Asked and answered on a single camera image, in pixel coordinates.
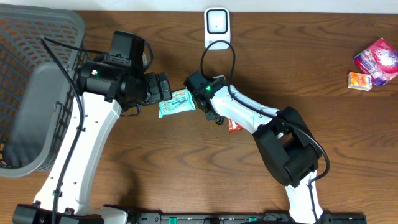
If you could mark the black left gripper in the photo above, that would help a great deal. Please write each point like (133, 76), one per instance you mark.
(163, 90)

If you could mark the mint green wipes pack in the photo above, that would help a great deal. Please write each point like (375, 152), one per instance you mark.
(181, 101)

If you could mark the red orange chocolate bar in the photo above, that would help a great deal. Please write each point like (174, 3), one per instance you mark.
(233, 126)

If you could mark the orange white tissue pack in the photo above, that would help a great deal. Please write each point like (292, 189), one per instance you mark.
(359, 81)

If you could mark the red purple pad pack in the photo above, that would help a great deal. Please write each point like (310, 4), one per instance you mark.
(379, 60)

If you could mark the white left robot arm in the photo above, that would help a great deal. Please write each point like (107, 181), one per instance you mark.
(106, 91)

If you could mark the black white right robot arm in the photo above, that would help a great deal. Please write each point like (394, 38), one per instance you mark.
(287, 148)

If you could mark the white barcode scanner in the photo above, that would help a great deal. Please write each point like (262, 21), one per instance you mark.
(217, 25)

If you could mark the dark grey plastic basket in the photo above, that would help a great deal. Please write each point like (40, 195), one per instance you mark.
(36, 99)

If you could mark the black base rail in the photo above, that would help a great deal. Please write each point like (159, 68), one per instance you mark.
(276, 218)

